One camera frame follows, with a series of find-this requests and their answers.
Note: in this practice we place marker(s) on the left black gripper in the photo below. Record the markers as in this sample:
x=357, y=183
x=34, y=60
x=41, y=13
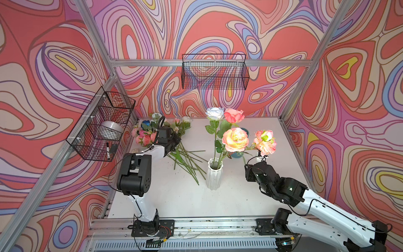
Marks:
x=177, y=138

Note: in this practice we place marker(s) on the silver tape roll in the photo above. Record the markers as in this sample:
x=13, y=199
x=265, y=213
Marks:
x=110, y=130

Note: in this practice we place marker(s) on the black wire basket left wall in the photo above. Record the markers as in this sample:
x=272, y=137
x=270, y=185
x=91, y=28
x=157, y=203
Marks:
x=105, y=106

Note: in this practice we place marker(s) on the black wire basket back wall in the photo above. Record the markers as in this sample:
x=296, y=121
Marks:
x=214, y=71

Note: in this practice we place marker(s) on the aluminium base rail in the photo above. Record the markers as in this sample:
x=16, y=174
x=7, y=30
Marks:
x=198, y=234

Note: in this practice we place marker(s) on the black wire basket wall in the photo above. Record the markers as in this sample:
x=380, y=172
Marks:
x=214, y=71
x=105, y=106

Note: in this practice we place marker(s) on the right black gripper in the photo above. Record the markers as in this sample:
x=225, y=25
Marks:
x=249, y=173

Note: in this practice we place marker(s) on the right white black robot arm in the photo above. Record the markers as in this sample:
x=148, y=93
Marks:
x=311, y=215

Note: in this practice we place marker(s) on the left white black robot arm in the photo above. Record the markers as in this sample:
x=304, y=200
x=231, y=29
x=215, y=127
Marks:
x=134, y=181

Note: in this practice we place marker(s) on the teal ceramic vase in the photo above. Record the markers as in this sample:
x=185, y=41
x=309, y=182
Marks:
x=237, y=155

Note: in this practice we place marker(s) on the pile of artificial flowers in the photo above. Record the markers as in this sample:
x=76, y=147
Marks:
x=187, y=160

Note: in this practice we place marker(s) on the large peach double rose stem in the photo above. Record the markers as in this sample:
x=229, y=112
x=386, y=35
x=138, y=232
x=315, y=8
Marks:
x=264, y=142

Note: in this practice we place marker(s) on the black marker pen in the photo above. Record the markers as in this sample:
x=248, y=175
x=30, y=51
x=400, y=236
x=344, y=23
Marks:
x=108, y=151

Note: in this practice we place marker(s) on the pink artificial rose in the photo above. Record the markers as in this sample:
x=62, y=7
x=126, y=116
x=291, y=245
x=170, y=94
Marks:
x=233, y=116

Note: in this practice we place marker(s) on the white ribbed vase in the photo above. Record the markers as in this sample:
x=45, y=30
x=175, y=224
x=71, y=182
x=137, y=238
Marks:
x=214, y=174

